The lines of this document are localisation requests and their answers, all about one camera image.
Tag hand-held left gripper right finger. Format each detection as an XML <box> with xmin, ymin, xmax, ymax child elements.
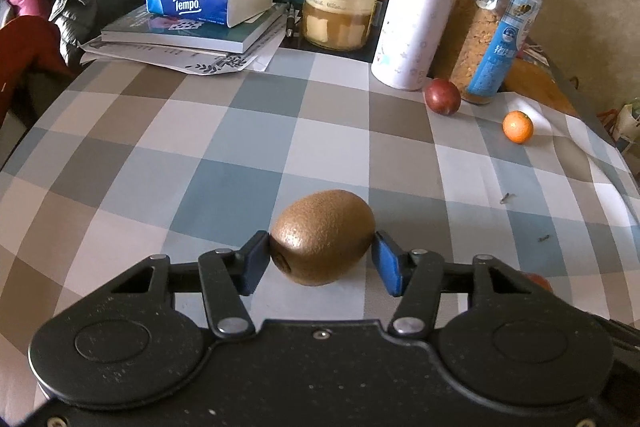
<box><xmin>372</xmin><ymin>231</ymin><xmax>533</xmax><ymax>339</ymax></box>

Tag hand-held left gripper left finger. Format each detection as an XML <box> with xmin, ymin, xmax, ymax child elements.
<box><xmin>107</xmin><ymin>231</ymin><xmax>271</xmax><ymax>340</ymax></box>

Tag brown kiwi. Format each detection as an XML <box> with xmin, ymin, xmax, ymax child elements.
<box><xmin>270</xmin><ymin>189</ymin><xmax>376</xmax><ymax>287</ymax></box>

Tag blue grey checkered tablecloth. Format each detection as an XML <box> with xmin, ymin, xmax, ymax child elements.
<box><xmin>0</xmin><ymin>47</ymin><xmax>640</xmax><ymax>408</ymax></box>

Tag red tomato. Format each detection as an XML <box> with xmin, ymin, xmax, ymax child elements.
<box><xmin>520</xmin><ymin>273</ymin><xmax>554</xmax><ymax>293</ymax></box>

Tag dark red passion fruit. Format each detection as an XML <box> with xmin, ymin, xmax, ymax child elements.
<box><xmin>424</xmin><ymin>78</ymin><xmax>462</xmax><ymax>116</ymax></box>

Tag small orange tangerine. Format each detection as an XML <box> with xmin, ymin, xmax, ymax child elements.
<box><xmin>502</xmin><ymin>111</ymin><xmax>534</xmax><ymax>144</ymax></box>

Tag printed paper sheets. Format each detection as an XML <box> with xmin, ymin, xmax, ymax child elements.
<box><xmin>80</xmin><ymin>24</ymin><xmax>286</xmax><ymax>75</ymax></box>

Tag brown wooden board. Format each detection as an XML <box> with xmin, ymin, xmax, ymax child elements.
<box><xmin>500</xmin><ymin>57</ymin><xmax>576</xmax><ymax>118</ymax></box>

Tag clear jar with blue packet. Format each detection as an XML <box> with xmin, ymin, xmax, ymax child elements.
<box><xmin>432</xmin><ymin>0</ymin><xmax>555</xmax><ymax>106</ymax></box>

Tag yellow lid glass jar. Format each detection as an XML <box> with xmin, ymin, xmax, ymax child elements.
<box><xmin>301</xmin><ymin>0</ymin><xmax>379</xmax><ymax>52</ymax></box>

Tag white paper bag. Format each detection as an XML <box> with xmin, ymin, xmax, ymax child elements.
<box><xmin>602</xmin><ymin>103</ymin><xmax>640</xmax><ymax>152</ymax></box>

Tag dark red cloth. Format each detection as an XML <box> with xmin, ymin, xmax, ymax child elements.
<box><xmin>0</xmin><ymin>16</ymin><xmax>71</xmax><ymax>128</ymax></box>

